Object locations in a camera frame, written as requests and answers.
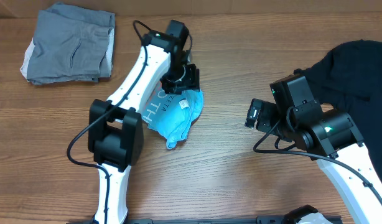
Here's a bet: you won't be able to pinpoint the light blue printed t-shirt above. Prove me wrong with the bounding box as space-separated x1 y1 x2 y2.
141 83 204 149

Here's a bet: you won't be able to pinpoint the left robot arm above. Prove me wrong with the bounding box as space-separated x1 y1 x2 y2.
88 20 200 223

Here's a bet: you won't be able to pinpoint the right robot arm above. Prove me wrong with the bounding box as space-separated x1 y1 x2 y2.
245 75 382 223

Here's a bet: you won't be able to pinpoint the black garment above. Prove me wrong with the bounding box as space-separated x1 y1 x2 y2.
294 40 382 181

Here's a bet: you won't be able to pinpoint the folded grey shorts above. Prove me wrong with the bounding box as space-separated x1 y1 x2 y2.
20 2 115 85

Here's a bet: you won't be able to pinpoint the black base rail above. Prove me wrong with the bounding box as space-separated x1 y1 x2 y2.
66 215 291 224

